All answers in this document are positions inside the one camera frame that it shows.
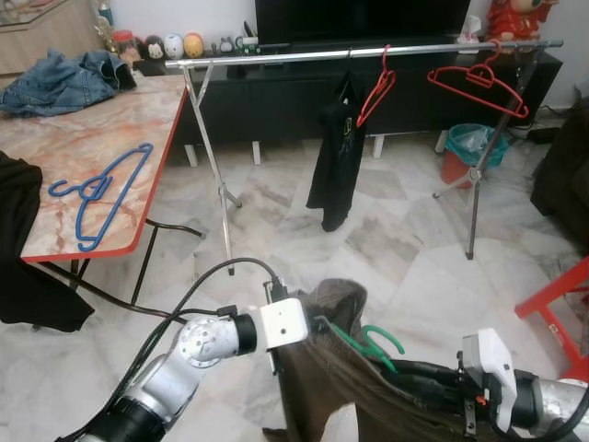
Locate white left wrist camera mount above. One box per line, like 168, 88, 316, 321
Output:
260, 297, 310, 351

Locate black television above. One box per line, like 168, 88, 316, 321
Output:
255, 0, 473, 45

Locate red plastic hanger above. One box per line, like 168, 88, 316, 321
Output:
355, 44, 398, 128
427, 41, 532, 121

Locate silver metal clothes rack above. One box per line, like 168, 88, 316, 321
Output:
164, 39, 565, 275

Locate blue plastic hanger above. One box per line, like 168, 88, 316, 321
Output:
48, 143, 156, 253

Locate brown trousers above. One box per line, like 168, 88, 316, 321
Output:
262, 279, 470, 442

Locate black TV console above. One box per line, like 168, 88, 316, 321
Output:
138, 46, 564, 153

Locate green plastic hanger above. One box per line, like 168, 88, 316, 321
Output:
327, 318, 406, 374

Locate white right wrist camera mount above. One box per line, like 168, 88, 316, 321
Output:
460, 329, 518, 434

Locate light wooden cabinet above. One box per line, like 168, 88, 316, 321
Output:
0, 0, 102, 76

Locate white green mug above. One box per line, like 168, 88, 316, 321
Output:
235, 23, 263, 52

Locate red costumed doll figurine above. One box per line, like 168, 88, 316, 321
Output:
485, 0, 558, 42

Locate blue denim jacket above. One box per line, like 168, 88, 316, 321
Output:
0, 48, 137, 119

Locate black garment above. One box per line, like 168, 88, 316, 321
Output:
0, 150, 95, 332

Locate orange bin with teal bag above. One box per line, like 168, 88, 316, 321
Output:
440, 122, 510, 190

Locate white round doll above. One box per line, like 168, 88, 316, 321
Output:
165, 33, 186, 59

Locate white tissue box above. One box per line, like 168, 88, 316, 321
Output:
463, 14, 487, 42

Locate red plastic stool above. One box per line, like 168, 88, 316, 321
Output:
514, 258, 589, 383

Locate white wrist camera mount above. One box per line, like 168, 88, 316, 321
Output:
460, 329, 518, 434
260, 297, 310, 351

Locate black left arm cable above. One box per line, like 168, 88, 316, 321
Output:
55, 258, 286, 442

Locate marble-top folding table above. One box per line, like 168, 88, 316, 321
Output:
0, 74, 208, 319

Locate black t-shirt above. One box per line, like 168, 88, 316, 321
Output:
306, 74, 369, 233

